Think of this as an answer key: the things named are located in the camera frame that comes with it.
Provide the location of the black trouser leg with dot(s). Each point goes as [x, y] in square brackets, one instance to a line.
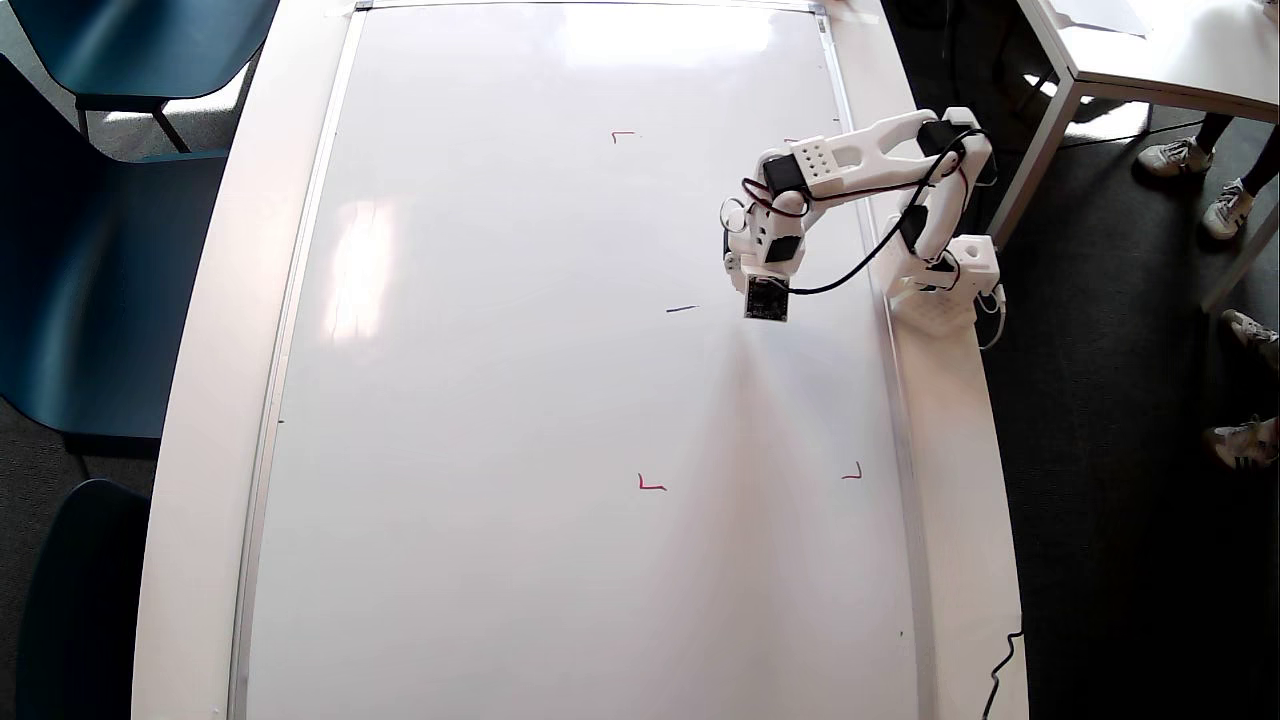
[1265, 160]
[1213, 132]

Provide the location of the large white whiteboard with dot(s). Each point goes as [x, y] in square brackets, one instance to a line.
[550, 400]

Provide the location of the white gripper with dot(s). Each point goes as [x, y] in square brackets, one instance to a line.
[734, 264]

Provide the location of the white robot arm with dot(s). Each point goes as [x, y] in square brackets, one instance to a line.
[870, 150]

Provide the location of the white sneaker with black stripes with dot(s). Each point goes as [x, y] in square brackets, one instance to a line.
[1245, 445]

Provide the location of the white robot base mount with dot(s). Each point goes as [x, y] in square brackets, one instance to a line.
[940, 315]

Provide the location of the dark blue round chair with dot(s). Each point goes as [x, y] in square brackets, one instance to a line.
[85, 610]

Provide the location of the large blue chair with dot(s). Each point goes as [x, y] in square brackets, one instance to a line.
[90, 280]

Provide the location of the black wrist camera board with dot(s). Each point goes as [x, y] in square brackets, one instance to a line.
[767, 298]

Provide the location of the white side table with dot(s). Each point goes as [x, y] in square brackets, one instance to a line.
[1200, 60]

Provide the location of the blue chair with metal legs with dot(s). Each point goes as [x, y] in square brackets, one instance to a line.
[140, 45]

